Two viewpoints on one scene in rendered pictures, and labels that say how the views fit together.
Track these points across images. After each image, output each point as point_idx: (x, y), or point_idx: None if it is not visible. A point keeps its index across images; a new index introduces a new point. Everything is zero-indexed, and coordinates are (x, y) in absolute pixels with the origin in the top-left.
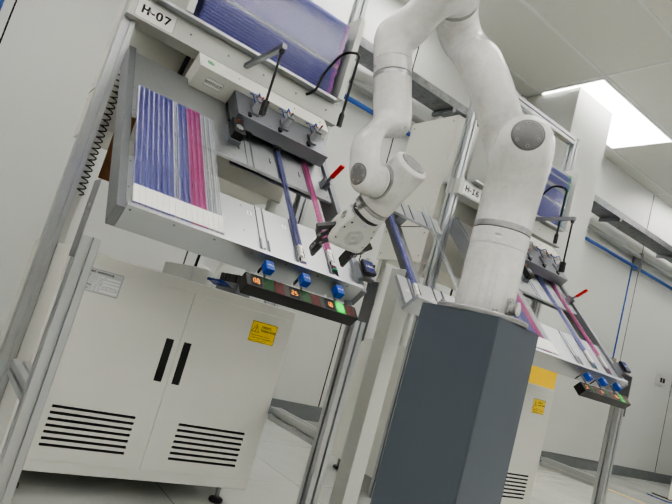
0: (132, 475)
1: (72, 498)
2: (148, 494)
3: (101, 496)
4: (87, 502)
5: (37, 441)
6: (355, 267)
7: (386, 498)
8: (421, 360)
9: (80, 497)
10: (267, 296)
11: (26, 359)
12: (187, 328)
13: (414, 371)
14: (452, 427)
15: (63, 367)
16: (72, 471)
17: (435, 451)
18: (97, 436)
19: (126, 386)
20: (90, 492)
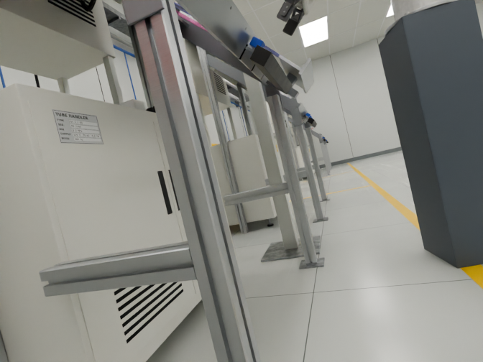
0: (195, 302)
1: (173, 360)
2: (193, 311)
3: (181, 339)
4: (187, 350)
5: (123, 340)
6: None
7: (447, 156)
8: (424, 56)
9: (175, 354)
10: (273, 68)
11: (40, 268)
12: (164, 156)
13: (422, 66)
14: (474, 83)
15: (100, 246)
16: (162, 338)
17: (469, 105)
18: (162, 291)
19: (156, 231)
20: (169, 345)
